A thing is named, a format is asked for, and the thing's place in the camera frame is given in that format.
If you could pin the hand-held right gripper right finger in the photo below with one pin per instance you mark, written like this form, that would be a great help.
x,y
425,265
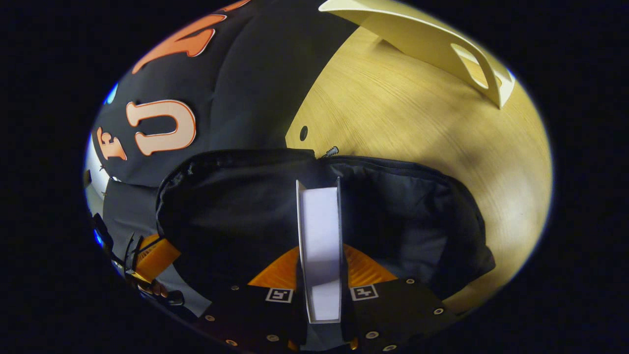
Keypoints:
x,y
393,314

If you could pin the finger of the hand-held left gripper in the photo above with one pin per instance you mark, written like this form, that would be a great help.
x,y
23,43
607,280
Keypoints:
x,y
157,258

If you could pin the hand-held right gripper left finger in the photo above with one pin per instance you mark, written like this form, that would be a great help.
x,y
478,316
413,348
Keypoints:
x,y
245,314

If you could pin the black schoolbag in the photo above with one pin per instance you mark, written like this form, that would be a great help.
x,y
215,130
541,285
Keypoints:
x,y
231,211

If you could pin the portrait cover book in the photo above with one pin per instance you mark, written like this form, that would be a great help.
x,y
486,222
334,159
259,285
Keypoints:
x,y
322,246

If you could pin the white plastic bookshelf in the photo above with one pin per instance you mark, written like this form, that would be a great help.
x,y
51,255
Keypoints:
x,y
422,39

